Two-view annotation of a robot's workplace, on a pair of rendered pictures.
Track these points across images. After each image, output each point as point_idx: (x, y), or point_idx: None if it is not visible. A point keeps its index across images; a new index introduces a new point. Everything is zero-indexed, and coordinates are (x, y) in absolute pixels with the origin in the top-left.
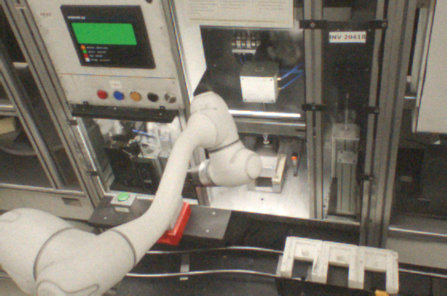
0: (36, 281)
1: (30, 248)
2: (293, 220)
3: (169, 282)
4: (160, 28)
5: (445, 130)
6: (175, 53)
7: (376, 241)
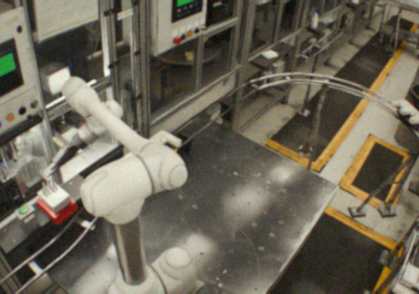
0: (152, 188)
1: (139, 171)
2: (109, 154)
3: (76, 248)
4: (27, 49)
5: (166, 48)
6: (34, 66)
7: (146, 136)
